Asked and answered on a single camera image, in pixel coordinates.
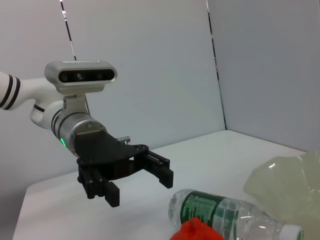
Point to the clear green-label water bottle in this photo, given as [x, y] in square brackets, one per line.
[212, 207]

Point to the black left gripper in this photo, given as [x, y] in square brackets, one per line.
[100, 150]

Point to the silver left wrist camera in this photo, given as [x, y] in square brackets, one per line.
[80, 75]

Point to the pale green glass fruit plate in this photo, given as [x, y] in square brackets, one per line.
[287, 180]

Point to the red-orange toy orange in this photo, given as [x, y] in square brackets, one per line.
[197, 231]

